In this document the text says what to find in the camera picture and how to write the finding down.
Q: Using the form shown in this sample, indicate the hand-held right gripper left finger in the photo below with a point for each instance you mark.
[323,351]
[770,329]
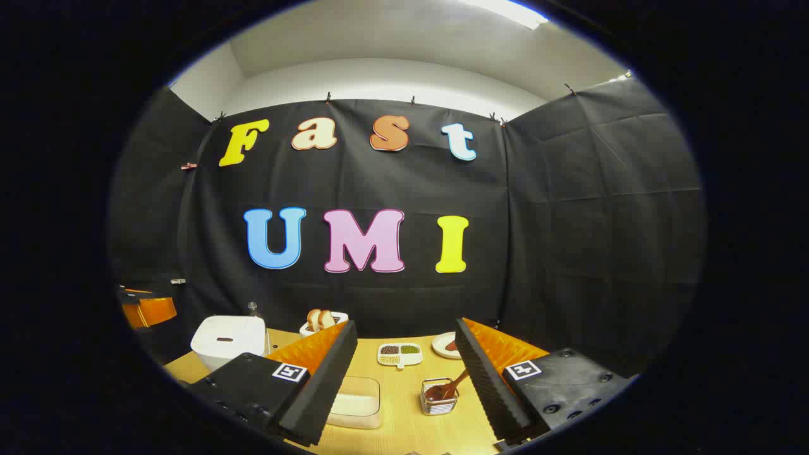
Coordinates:
[325,385]

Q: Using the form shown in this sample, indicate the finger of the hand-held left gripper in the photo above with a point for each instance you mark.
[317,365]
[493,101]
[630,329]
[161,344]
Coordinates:
[158,311]

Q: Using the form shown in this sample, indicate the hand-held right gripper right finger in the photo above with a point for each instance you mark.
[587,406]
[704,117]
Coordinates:
[486,385]

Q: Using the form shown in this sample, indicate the white rice heap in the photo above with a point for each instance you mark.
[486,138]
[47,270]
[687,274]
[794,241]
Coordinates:
[354,404]

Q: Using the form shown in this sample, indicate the brown wooden spoon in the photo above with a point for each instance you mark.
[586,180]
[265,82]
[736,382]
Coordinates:
[452,387]

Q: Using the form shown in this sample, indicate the clear plastic rice box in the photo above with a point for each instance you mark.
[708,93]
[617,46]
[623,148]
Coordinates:
[373,385]

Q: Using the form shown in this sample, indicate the white rice cooker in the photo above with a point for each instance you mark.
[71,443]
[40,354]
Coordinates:
[221,328]

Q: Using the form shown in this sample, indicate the white toaster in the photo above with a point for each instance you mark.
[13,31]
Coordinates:
[303,329]

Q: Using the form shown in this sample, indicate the white round plate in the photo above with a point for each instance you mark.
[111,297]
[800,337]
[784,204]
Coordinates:
[439,344]

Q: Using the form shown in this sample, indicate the toast bread slice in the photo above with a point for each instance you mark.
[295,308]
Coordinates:
[312,320]
[327,319]

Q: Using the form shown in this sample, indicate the white divided grain dish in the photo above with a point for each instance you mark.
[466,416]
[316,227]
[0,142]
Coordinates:
[411,359]

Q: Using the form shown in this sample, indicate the small clear glass bottle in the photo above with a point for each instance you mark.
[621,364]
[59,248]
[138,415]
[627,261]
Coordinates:
[253,309]

